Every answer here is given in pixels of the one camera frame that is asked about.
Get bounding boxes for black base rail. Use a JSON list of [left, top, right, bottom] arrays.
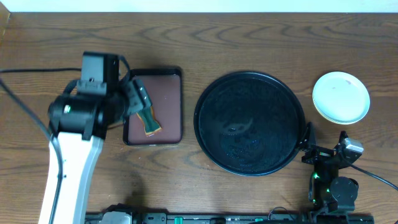
[[83, 204, 375, 224]]

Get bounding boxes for black rectangular tray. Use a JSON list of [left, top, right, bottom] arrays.
[[123, 67, 183, 146]]

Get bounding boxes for orange green scrub sponge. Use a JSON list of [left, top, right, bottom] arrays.
[[137, 106, 162, 136]]

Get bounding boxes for yellow plate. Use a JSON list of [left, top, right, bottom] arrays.
[[315, 105, 345, 124]]

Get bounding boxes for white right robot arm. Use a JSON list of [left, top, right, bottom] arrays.
[[298, 123, 364, 223]]

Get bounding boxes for black round tray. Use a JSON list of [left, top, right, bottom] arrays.
[[193, 71, 306, 176]]

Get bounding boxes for light green plate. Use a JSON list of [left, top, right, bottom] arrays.
[[312, 72, 371, 125]]

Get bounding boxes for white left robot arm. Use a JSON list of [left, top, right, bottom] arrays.
[[39, 52, 150, 223]]

